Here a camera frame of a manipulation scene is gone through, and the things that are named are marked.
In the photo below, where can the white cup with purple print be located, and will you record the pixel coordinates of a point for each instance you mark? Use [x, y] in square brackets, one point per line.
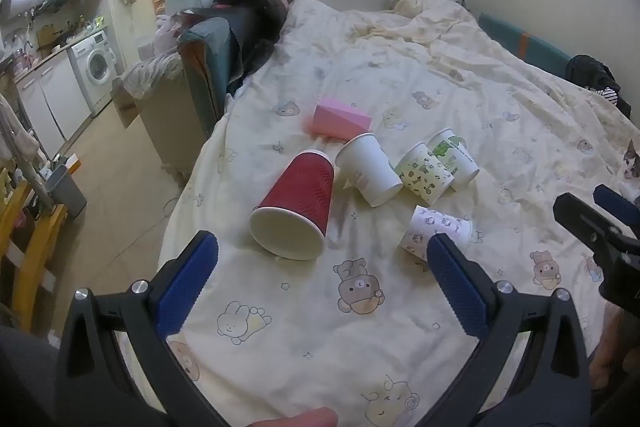
[430, 227]

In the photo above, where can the pile of dark clothes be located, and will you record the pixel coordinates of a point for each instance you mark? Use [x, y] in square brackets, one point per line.
[255, 17]

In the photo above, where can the plain white paper cup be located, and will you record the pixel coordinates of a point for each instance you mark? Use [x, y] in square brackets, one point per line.
[367, 167]

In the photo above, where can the person's left hand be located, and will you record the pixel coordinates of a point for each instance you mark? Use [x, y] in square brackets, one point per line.
[295, 418]

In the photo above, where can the grey trash bin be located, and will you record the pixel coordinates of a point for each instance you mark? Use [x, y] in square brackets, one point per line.
[67, 192]

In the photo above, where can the white cup with dark print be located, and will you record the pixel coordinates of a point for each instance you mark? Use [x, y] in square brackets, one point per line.
[425, 172]

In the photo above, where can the person's grey clothing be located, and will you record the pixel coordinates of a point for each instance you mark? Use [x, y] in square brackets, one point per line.
[25, 382]

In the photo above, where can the white cup with green print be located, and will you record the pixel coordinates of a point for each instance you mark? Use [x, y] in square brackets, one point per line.
[457, 157]

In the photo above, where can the dark clothing heap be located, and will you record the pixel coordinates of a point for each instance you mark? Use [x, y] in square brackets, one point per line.
[592, 74]

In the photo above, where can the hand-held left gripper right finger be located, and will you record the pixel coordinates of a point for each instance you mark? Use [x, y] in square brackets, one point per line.
[457, 292]

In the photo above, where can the pink box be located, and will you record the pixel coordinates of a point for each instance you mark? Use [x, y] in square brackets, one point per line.
[340, 119]

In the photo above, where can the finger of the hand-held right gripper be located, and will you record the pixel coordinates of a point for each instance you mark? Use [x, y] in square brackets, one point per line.
[575, 217]
[617, 207]

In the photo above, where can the white washing machine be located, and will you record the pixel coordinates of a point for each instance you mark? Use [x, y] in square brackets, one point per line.
[97, 62]

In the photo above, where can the cat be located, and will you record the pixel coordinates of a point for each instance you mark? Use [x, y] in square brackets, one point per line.
[632, 162]

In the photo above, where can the cardboard box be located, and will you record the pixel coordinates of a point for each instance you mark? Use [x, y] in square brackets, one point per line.
[125, 104]

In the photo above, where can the cream pillow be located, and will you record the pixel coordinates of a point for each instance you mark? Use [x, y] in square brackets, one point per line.
[415, 4]

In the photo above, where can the white kitchen cabinet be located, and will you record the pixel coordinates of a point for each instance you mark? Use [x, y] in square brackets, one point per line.
[50, 102]

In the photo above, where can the beige sofa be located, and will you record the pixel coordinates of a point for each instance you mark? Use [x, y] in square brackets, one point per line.
[160, 107]

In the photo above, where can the teal bed board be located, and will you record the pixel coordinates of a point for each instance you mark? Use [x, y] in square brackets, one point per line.
[525, 47]

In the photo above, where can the person's right forearm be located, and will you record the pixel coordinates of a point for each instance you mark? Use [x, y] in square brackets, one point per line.
[615, 347]

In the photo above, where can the red ribbed paper cup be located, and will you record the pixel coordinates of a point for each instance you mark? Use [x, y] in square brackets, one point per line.
[300, 202]

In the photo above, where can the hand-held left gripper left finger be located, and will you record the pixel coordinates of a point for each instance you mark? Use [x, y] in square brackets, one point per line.
[187, 287]

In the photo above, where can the yellow wooden chair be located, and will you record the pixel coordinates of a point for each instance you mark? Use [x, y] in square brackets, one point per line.
[30, 247]

